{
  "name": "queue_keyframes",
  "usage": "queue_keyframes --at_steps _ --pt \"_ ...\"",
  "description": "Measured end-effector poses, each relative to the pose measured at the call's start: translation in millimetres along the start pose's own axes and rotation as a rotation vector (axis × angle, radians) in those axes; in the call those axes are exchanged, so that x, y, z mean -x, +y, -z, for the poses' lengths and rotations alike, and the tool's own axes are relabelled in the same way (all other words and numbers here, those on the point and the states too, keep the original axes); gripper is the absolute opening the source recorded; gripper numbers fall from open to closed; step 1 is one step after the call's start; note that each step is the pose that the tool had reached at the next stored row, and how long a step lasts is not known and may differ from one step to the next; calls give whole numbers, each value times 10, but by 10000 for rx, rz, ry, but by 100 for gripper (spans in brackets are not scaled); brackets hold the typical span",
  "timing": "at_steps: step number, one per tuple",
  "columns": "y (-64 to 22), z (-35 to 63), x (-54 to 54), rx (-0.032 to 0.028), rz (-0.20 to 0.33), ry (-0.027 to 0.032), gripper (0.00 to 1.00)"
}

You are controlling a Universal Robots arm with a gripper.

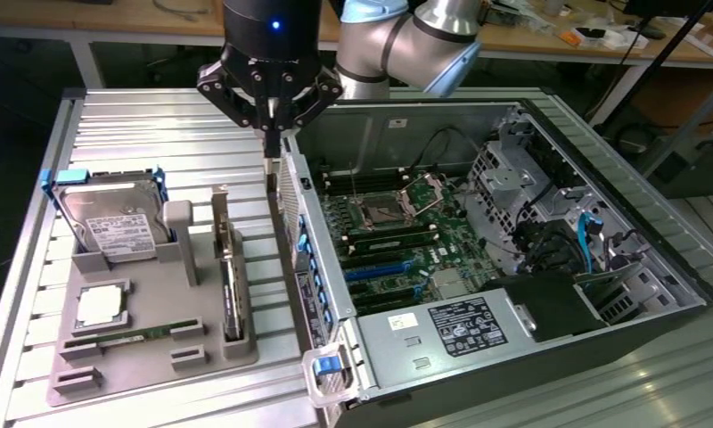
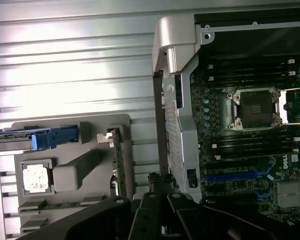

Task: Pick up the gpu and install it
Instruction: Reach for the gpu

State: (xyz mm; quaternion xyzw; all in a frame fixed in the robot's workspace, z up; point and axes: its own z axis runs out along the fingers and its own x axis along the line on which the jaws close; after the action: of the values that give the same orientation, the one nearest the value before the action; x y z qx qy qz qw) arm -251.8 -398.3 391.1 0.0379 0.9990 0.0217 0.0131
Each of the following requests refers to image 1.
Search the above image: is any black RAM stick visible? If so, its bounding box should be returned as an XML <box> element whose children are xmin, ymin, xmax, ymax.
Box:
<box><xmin>347</xmin><ymin>234</ymin><xmax>439</xmax><ymax>258</ymax></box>

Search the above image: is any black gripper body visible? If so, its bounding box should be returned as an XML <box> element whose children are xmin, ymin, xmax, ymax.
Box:
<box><xmin>223</xmin><ymin>0</ymin><xmax>323</xmax><ymax>102</ymax></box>

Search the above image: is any green motherboard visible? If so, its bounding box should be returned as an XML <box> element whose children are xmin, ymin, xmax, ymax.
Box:
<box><xmin>318</xmin><ymin>169</ymin><xmax>512</xmax><ymax>316</ymax></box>

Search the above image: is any silver chipset heat sink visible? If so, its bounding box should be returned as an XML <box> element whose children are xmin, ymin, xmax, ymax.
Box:
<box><xmin>431</xmin><ymin>269</ymin><xmax>483</xmax><ymax>300</ymax></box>

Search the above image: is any grey power supply unit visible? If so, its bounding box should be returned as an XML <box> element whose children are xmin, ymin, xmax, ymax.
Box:
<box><xmin>356</xmin><ymin>287</ymin><xmax>540</xmax><ymax>389</ymax></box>

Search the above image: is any black monitor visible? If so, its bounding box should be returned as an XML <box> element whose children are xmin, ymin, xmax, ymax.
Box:
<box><xmin>622</xmin><ymin>0</ymin><xmax>713</xmax><ymax>19</ymax></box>

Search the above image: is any black expansion slot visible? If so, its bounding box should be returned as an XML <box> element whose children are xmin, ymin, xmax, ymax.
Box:
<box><xmin>356</xmin><ymin>293</ymin><xmax>424</xmax><ymax>309</ymax></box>
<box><xmin>351</xmin><ymin>283</ymin><xmax>422</xmax><ymax>299</ymax></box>

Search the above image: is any blue disk wire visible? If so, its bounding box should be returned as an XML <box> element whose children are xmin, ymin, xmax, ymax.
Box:
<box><xmin>575</xmin><ymin>211</ymin><xmax>603</xmax><ymax>274</ymax></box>

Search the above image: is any blue expansion slot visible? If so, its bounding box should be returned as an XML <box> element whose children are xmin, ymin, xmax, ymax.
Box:
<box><xmin>344</xmin><ymin>262</ymin><xmax>412</xmax><ymax>282</ymax></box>

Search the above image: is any aluminium profile frame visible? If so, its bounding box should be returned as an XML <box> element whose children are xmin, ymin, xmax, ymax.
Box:
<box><xmin>642</xmin><ymin>76</ymin><xmax>713</xmax><ymax>179</ymax></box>

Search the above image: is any graphics card with metal bracket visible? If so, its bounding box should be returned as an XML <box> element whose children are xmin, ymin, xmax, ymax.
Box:
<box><xmin>211</xmin><ymin>184</ymin><xmax>256</xmax><ymax>345</ymax></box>

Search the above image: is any grey parts rack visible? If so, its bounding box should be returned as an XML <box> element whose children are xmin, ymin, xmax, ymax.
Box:
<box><xmin>46</xmin><ymin>200</ymin><xmax>260</xmax><ymax>407</ymax></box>

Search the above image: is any blue disk caddy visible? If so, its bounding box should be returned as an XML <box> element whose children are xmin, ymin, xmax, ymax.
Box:
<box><xmin>39</xmin><ymin>165</ymin><xmax>172</xmax><ymax>251</ymax></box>

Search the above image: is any green RAM stick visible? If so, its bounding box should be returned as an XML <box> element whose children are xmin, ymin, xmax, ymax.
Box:
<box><xmin>94</xmin><ymin>325</ymin><xmax>178</xmax><ymax>345</ymax></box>

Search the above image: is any silver CPU chip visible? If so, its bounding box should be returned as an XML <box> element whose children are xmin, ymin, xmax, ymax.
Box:
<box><xmin>75</xmin><ymin>284</ymin><xmax>127</xmax><ymax>325</ymax></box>

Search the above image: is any open black PC case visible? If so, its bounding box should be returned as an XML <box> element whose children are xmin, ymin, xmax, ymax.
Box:
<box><xmin>264</xmin><ymin>95</ymin><xmax>713</xmax><ymax>428</ymax></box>

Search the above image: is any black slanted stand pole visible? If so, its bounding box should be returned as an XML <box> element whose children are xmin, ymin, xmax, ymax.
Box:
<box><xmin>587</xmin><ymin>0</ymin><xmax>710</xmax><ymax>124</ymax></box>

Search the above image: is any metal socket cover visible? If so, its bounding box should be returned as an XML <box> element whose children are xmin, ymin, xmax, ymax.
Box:
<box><xmin>396</xmin><ymin>172</ymin><xmax>454</xmax><ymax>210</ymax></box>

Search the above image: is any black office chair base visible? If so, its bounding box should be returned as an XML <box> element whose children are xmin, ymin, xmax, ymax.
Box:
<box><xmin>147</xmin><ymin>44</ymin><xmax>226</xmax><ymax>86</ymax></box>

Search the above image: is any silver hard disk drive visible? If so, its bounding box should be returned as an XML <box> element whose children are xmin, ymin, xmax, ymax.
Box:
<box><xmin>59</xmin><ymin>180</ymin><xmax>172</xmax><ymax>264</ymax></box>

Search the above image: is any CPU socket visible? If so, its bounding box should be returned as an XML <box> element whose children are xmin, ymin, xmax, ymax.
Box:
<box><xmin>356</xmin><ymin>195</ymin><xmax>410</xmax><ymax>231</ymax></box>

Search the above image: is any white plastic desk item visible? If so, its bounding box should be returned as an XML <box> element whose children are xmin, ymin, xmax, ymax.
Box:
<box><xmin>562</xmin><ymin>25</ymin><xmax>651</xmax><ymax>51</ymax></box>

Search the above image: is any grey metal drive cage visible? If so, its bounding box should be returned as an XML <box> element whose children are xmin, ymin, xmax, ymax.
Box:
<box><xmin>467</xmin><ymin>111</ymin><xmax>578</xmax><ymax>268</ymax></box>

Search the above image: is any wooden desk white frame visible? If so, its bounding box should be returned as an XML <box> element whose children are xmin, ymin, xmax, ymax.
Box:
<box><xmin>480</xmin><ymin>0</ymin><xmax>713</xmax><ymax>126</ymax></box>
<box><xmin>0</xmin><ymin>0</ymin><xmax>342</xmax><ymax>88</ymax></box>

